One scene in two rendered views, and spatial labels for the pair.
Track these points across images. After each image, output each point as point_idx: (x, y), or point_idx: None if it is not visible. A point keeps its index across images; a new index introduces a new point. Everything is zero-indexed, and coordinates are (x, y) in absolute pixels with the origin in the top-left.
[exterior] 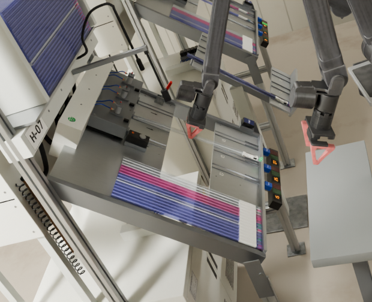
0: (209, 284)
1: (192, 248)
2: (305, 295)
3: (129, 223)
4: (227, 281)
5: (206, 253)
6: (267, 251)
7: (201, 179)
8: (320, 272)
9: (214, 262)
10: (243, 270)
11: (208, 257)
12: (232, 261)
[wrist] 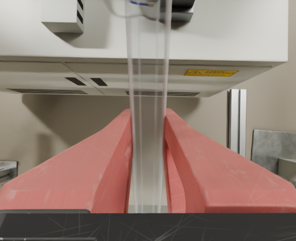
0: (32, 80)
1: None
2: (131, 180)
3: None
4: (121, 92)
5: (74, 76)
6: (217, 137)
7: (266, 68)
8: (162, 204)
9: (100, 83)
10: (192, 101)
11: (79, 78)
12: (177, 95)
